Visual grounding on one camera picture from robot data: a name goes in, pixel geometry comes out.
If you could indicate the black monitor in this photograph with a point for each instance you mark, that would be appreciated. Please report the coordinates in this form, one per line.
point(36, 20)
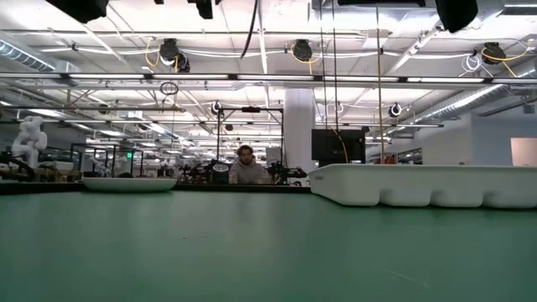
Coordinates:
point(335, 147)

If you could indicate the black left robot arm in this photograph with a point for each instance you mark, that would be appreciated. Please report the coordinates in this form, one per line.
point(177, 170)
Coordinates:
point(79, 10)

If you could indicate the white robot figure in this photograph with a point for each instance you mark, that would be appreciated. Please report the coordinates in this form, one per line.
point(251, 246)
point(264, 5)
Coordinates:
point(29, 138)

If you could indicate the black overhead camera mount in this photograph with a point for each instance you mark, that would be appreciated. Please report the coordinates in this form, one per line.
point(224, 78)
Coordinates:
point(204, 8)

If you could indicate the person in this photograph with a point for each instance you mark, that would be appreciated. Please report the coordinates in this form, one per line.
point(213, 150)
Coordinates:
point(247, 172)

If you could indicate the black workcell frame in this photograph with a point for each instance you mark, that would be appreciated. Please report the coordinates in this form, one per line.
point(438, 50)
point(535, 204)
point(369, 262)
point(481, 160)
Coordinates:
point(105, 145)
point(251, 109)

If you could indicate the long ceiling light bar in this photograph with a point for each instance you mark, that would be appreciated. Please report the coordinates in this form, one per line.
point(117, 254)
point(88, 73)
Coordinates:
point(105, 76)

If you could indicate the green table mat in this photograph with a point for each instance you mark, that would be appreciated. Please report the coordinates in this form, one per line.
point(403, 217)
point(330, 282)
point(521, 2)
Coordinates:
point(210, 251)

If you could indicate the pale wall board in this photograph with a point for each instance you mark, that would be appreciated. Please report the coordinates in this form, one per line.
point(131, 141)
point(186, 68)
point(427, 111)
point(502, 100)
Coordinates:
point(524, 151)

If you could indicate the white building column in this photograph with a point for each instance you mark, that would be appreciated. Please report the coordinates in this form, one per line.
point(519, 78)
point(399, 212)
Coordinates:
point(300, 126)

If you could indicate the white cutlery tray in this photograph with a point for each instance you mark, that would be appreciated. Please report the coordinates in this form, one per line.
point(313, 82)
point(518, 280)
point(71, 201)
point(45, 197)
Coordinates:
point(419, 184)

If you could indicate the white round plate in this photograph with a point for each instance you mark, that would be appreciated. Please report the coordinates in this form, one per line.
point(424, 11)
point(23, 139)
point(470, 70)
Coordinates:
point(130, 184)

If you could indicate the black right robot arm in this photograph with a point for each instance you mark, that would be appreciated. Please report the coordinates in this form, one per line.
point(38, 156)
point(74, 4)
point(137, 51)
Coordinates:
point(456, 14)

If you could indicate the black background robot arm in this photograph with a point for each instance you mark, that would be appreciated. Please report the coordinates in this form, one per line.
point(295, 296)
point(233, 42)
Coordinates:
point(289, 172)

